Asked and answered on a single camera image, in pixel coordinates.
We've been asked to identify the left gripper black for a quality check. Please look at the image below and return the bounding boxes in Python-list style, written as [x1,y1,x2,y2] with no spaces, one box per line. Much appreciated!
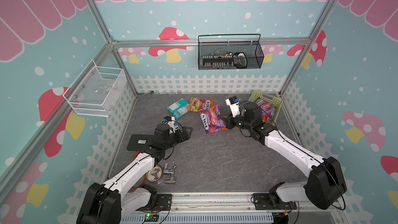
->
[163,126,193,149]

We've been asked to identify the green plastic basket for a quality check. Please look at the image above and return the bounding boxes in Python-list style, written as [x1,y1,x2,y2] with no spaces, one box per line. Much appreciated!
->
[249,90,283,124]

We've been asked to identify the purple berries candy bag front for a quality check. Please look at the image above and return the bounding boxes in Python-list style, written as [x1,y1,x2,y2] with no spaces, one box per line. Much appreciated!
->
[256,97,277,122]

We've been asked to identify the orange candy bag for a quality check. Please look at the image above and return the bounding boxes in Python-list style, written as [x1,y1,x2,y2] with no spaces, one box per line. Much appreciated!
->
[188,97,214,113]
[205,125,226,134]

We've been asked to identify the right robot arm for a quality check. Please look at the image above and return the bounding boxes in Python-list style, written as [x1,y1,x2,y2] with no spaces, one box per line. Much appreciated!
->
[221,96,347,210]

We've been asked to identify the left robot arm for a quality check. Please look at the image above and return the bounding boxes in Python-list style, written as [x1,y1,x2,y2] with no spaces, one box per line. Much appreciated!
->
[76,122,193,224]

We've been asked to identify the items in black basket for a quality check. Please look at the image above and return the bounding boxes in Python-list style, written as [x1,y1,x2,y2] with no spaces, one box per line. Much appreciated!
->
[198,52,248,69]

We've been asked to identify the chrome metal faucet part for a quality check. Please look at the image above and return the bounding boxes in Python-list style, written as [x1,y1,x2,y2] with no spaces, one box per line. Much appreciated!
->
[163,163,177,184]

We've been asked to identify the teal candy bag far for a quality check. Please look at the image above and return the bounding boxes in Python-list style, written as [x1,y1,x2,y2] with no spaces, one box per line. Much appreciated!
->
[167,98,190,119]

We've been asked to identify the tape roll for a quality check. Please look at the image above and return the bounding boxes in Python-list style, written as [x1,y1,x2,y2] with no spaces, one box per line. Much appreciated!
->
[146,166,163,184]

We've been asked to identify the small green-lit circuit board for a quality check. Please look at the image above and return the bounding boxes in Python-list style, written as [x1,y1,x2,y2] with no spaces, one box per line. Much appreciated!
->
[143,213,159,223]

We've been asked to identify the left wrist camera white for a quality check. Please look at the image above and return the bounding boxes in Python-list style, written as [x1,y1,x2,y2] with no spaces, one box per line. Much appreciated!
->
[163,116,179,132]

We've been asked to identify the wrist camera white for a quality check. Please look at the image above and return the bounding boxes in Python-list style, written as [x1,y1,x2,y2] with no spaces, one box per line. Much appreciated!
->
[226,96,240,117]
[163,116,179,132]

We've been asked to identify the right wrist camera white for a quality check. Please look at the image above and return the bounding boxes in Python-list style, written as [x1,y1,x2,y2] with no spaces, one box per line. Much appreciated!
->
[226,96,240,117]

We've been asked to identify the black network switch box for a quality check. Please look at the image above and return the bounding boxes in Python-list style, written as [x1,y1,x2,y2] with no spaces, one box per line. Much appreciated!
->
[126,134,153,152]

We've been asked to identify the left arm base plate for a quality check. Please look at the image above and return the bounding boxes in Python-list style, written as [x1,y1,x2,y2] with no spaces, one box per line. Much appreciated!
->
[137,194,173,212]

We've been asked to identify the black wire wall basket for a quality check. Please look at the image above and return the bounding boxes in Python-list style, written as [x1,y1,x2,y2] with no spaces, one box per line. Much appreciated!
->
[198,34,264,70]

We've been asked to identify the white wire wall basket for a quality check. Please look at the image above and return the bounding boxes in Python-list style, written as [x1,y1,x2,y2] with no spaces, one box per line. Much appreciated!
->
[63,60,127,117]

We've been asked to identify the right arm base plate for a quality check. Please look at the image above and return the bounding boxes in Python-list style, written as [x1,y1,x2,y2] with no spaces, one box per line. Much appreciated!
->
[250,193,297,212]

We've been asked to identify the aluminium front rail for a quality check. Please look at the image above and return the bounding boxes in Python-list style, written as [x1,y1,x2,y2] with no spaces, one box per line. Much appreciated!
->
[118,191,343,215]

